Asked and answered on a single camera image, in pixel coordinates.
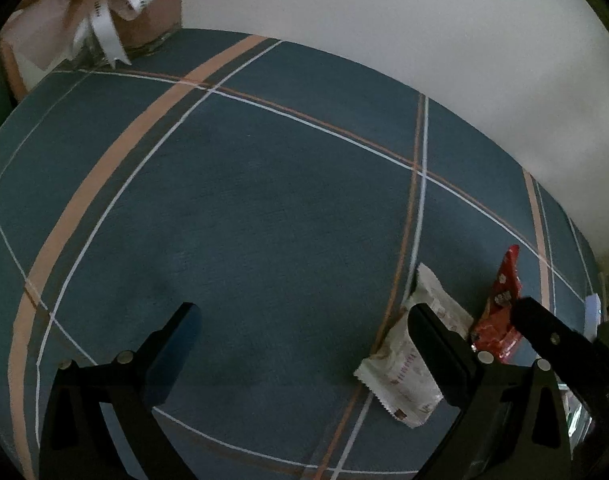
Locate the clear glass vase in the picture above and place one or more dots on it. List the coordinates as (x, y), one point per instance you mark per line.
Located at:
(154, 42)

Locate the blue plaid tablecloth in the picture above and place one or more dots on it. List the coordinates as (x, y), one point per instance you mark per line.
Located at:
(234, 210)

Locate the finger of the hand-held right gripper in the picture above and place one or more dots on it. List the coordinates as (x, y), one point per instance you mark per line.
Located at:
(554, 337)

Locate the white power strip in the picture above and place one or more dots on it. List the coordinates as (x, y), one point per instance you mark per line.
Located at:
(593, 307)

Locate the small shiny red snack packet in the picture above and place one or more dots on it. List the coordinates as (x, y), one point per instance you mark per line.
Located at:
(504, 285)

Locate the pink paper flower bouquet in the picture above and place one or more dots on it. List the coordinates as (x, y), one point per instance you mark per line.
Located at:
(49, 15)

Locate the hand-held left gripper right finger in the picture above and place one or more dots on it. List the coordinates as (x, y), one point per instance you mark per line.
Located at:
(438, 355)

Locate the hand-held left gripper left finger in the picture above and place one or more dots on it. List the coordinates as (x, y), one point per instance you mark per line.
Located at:
(170, 355)

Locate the white snack packet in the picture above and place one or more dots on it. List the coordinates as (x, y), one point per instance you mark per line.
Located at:
(399, 375)

